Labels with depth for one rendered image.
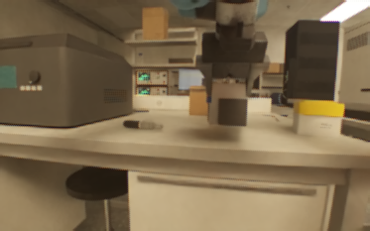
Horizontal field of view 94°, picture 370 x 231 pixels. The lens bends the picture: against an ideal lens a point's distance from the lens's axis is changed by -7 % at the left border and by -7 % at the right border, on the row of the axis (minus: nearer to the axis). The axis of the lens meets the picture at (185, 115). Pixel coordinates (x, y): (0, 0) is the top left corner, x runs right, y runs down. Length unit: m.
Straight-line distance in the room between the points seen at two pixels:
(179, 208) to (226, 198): 0.13
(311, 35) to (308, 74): 0.48
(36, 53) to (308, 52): 2.62
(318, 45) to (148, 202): 2.62
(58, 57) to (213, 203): 0.59
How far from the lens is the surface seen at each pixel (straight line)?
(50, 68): 0.67
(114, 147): 0.47
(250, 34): 0.34
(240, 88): 0.48
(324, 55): 2.83
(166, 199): 0.53
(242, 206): 0.53
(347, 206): 0.60
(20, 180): 1.07
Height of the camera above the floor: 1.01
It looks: 6 degrees down
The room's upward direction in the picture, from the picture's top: 1 degrees clockwise
